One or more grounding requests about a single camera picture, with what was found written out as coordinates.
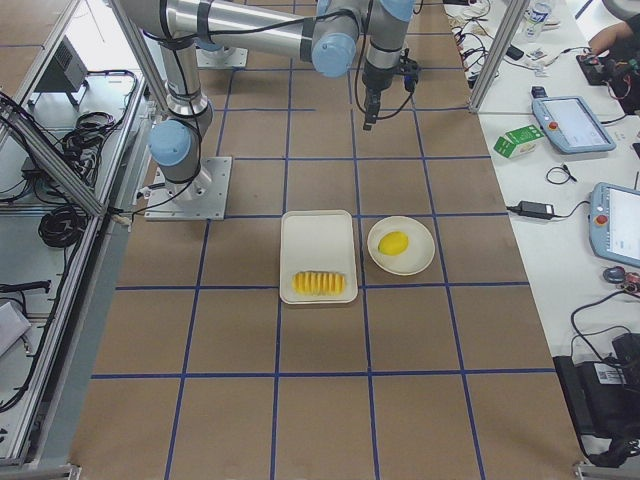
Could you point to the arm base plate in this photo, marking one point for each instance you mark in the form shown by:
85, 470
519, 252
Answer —
204, 199

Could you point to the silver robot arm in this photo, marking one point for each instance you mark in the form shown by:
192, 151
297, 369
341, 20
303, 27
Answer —
195, 35

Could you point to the blue teach pendant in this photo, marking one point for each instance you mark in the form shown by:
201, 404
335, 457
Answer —
614, 223
570, 125

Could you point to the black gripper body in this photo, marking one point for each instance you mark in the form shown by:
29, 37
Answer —
374, 79

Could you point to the white rectangular tray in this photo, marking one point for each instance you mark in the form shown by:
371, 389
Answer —
319, 240

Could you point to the aluminium frame post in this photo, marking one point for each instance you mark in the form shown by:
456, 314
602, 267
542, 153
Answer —
504, 34

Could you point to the grey electronics box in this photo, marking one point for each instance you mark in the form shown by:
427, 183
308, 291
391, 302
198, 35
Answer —
66, 73

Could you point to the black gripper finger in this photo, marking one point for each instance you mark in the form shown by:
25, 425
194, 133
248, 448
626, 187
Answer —
368, 115
375, 108

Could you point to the black power adapter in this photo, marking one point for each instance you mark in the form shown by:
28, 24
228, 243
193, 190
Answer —
536, 210

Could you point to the cream round plate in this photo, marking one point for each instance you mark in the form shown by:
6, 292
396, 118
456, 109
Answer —
418, 256

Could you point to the lower blue teach pendant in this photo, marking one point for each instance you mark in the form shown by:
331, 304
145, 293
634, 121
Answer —
614, 223

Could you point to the green white carton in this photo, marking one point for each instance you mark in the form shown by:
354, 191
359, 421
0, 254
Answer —
518, 142

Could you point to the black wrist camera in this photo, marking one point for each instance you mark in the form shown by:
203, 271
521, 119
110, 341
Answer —
409, 70

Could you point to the sliced yellow mango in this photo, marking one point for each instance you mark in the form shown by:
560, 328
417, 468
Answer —
319, 283

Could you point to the upper blue teach pendant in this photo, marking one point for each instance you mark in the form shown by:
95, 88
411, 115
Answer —
570, 125

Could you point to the yellow lemon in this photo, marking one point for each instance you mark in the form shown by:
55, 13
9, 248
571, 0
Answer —
393, 243

